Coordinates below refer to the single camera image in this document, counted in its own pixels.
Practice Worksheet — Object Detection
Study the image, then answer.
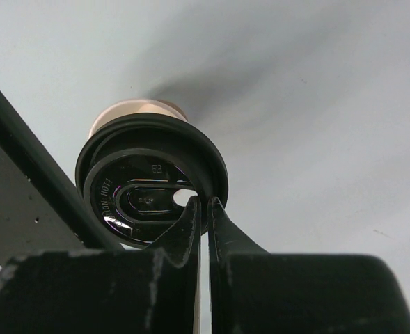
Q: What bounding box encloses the black plastic cup lid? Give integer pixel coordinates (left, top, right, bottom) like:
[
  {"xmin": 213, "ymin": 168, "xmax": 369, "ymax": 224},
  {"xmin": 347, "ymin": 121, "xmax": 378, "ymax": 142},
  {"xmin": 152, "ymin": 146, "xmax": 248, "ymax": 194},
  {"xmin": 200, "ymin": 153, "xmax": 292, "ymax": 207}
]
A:
[{"xmin": 75, "ymin": 113, "xmax": 229, "ymax": 248}]

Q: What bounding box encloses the brown paper coffee cup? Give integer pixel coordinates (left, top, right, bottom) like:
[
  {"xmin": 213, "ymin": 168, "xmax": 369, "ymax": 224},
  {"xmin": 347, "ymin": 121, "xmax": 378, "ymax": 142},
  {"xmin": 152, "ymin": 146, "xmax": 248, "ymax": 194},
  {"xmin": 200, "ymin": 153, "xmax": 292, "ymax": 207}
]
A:
[{"xmin": 88, "ymin": 99, "xmax": 188, "ymax": 139}]

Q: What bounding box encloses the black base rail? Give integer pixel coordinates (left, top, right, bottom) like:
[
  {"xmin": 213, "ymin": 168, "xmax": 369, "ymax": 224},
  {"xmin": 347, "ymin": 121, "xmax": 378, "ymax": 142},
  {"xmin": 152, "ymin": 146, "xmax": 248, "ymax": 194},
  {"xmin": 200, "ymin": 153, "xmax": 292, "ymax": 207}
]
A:
[{"xmin": 0, "ymin": 91, "xmax": 122, "ymax": 266}]

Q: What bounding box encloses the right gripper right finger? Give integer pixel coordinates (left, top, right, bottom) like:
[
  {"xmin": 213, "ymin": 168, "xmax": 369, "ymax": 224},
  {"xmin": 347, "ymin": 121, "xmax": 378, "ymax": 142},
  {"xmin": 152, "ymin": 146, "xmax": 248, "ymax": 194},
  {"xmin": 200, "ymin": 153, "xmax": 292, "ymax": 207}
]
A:
[{"xmin": 207, "ymin": 198, "xmax": 410, "ymax": 333}]

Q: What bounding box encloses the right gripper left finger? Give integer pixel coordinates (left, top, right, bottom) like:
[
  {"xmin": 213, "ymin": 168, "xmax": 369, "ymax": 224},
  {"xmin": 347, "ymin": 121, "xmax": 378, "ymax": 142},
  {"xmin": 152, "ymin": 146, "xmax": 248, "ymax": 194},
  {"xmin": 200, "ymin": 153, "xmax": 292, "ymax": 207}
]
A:
[{"xmin": 0, "ymin": 197, "xmax": 201, "ymax": 333}]

